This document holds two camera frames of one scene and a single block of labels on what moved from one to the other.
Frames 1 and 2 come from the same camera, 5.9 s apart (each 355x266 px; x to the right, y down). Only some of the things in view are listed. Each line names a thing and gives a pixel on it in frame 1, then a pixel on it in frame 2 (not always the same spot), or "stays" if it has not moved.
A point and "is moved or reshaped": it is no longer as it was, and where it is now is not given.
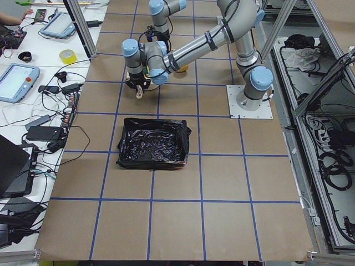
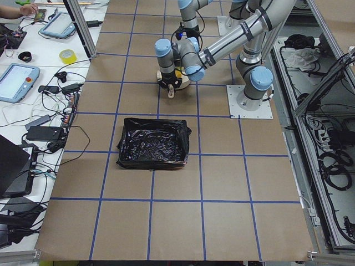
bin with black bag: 151,144 stays
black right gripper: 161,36 → 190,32
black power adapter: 42,133 stays
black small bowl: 26,56 stays
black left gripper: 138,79 → 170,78
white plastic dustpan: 139,88 → 185,81
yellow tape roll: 67,56 stays
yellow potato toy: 183,68 is moved or reshaped
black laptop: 16,169 stays
